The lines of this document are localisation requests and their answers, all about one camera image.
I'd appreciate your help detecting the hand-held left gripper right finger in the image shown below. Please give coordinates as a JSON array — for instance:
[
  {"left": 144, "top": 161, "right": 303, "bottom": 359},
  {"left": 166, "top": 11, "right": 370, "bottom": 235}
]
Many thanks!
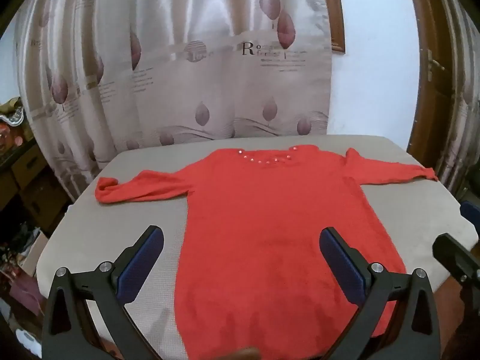
[{"left": 319, "top": 227, "right": 441, "bottom": 360}]

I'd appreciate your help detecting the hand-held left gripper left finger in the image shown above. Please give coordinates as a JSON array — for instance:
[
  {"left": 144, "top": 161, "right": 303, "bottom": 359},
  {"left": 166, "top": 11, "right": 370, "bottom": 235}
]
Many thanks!
[{"left": 41, "top": 225, "right": 166, "bottom": 360}]

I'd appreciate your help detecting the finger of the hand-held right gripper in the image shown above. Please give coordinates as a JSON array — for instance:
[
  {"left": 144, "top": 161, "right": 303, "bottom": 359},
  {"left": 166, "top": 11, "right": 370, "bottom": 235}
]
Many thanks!
[
  {"left": 460, "top": 200, "right": 480, "bottom": 234},
  {"left": 432, "top": 232, "right": 480, "bottom": 284}
]

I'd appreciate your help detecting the red knit sweater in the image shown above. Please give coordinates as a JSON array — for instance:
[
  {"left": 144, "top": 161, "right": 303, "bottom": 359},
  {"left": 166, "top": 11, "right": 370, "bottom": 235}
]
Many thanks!
[{"left": 94, "top": 144, "right": 439, "bottom": 360}]

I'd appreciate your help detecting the person's left hand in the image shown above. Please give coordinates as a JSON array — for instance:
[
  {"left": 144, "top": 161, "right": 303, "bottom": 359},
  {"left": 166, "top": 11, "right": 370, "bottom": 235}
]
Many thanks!
[{"left": 221, "top": 349, "right": 262, "bottom": 360}]

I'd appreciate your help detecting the beige textured table cover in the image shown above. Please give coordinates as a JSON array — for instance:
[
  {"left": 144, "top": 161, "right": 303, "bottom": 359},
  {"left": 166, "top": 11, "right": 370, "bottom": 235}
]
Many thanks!
[{"left": 35, "top": 134, "right": 479, "bottom": 360}]

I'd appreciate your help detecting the cardboard box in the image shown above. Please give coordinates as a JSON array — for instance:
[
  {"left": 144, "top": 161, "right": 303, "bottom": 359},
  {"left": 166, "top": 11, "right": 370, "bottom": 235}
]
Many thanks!
[
  {"left": 10, "top": 144, "right": 50, "bottom": 189},
  {"left": 19, "top": 180, "right": 69, "bottom": 234}
]

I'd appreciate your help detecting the pink bag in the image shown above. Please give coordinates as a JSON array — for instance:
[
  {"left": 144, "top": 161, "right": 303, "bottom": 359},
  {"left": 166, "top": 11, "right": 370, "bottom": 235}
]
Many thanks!
[{"left": 9, "top": 270, "right": 44, "bottom": 316}]

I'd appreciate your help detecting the pink flower decoration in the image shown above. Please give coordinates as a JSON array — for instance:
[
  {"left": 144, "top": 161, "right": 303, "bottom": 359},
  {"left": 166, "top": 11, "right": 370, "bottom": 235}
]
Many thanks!
[{"left": 0, "top": 122, "right": 32, "bottom": 158}]

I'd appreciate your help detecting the leaf print satin curtain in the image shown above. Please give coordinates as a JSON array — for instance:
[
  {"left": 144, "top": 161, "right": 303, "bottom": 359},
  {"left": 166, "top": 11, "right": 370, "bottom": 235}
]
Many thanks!
[{"left": 15, "top": 0, "right": 334, "bottom": 203}]

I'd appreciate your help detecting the frilly white ornament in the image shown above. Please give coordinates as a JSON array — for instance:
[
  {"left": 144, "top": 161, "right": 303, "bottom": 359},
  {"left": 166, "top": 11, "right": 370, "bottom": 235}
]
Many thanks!
[{"left": 0, "top": 97, "right": 26, "bottom": 127}]

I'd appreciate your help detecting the wooden door frame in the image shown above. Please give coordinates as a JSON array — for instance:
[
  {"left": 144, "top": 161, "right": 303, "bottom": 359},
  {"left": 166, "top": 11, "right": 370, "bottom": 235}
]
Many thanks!
[{"left": 403, "top": 0, "right": 456, "bottom": 167}]

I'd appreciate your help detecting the brass door handle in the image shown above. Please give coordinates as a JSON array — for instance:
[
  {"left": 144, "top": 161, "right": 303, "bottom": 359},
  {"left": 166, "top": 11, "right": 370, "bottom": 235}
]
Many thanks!
[{"left": 427, "top": 49, "right": 446, "bottom": 82}]

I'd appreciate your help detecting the wooden window frame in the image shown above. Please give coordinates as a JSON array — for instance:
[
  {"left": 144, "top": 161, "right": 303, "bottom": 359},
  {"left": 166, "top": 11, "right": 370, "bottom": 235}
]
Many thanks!
[{"left": 319, "top": 0, "right": 346, "bottom": 55}]

